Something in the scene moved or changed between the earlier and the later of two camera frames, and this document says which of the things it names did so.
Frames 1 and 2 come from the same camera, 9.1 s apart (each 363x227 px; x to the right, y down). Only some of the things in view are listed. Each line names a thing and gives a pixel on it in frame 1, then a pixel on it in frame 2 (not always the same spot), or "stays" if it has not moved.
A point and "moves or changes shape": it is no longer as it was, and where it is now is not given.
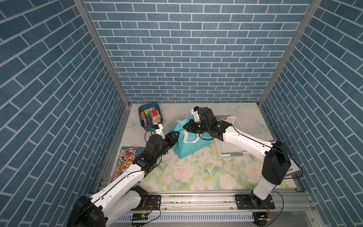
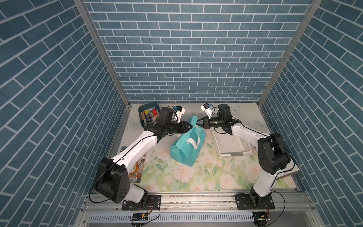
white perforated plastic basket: (224, 149) stays
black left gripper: (170, 139) to (182, 127)
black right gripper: (191, 123) to (205, 123)
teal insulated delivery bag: (188, 143) moves or changes shape
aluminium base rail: (224, 202) stays
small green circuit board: (140, 216) stays
